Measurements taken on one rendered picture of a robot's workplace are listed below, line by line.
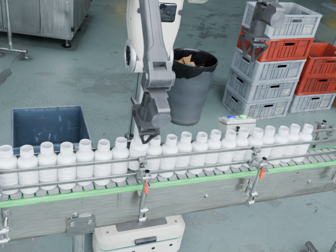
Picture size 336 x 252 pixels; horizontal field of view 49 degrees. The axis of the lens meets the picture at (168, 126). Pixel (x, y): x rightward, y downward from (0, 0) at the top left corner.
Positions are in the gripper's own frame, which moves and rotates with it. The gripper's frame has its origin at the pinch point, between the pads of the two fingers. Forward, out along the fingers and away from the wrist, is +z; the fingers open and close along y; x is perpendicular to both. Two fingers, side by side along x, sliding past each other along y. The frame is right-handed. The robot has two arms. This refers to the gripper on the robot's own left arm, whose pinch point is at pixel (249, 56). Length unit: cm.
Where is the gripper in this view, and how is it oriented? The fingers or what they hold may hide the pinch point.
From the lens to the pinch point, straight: 145.9
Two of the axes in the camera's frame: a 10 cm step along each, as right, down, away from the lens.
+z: -1.5, 8.3, 5.3
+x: -9.4, 0.6, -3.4
